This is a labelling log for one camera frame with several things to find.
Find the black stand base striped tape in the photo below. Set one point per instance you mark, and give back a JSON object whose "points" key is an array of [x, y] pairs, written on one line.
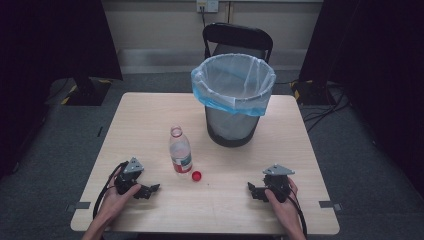
{"points": [[308, 93], [85, 91]]}

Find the clear plastic bottle red label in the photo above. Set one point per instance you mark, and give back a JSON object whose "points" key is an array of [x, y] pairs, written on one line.
{"points": [[180, 153]]}

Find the dark curtain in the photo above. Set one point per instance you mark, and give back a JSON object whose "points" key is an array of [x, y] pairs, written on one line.
{"points": [[376, 66], [50, 50]]}

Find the white wall socket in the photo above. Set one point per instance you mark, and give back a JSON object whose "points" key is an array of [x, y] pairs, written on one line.
{"points": [[207, 5]]}

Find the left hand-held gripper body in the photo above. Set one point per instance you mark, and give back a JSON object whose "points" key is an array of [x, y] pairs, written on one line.
{"points": [[132, 165]]}

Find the red bottle cap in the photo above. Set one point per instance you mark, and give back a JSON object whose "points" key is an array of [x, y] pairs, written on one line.
{"points": [[196, 176]]}

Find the black mesh trash bin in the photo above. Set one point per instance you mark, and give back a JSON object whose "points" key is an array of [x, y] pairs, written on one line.
{"points": [[231, 130]]}

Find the black folding chair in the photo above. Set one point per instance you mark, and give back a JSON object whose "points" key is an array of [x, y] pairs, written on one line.
{"points": [[238, 35]]}

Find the person's right hand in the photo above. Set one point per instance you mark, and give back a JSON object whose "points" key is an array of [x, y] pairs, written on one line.
{"points": [[286, 211]]}

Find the person's left hand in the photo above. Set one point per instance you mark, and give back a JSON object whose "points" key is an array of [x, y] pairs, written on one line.
{"points": [[113, 203]]}

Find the grey tape strip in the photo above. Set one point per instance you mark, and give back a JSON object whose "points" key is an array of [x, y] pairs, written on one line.
{"points": [[80, 205], [328, 204]]}

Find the translucent blue bin liner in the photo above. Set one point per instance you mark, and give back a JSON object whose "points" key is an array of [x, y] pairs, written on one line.
{"points": [[233, 83]]}

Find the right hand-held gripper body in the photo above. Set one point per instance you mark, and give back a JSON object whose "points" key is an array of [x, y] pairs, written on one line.
{"points": [[278, 186]]}

